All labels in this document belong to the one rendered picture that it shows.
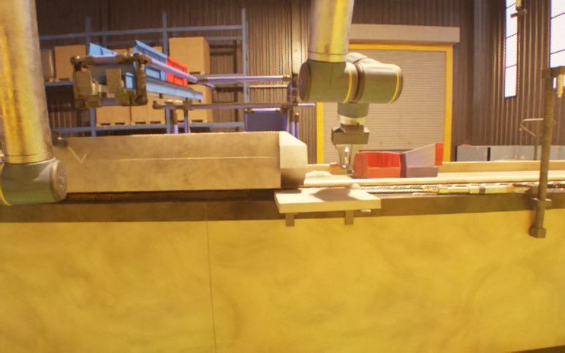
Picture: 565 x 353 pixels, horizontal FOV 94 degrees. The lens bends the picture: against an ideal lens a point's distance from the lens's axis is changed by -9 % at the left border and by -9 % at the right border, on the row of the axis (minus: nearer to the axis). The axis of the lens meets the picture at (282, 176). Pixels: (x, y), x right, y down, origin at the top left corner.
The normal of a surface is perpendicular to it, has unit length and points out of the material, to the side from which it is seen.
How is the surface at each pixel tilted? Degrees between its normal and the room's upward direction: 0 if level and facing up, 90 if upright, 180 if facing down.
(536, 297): 90
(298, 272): 90
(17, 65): 99
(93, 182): 80
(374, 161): 88
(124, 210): 90
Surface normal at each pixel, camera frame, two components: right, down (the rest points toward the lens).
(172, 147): 0.02, -0.05
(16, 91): 0.64, 0.25
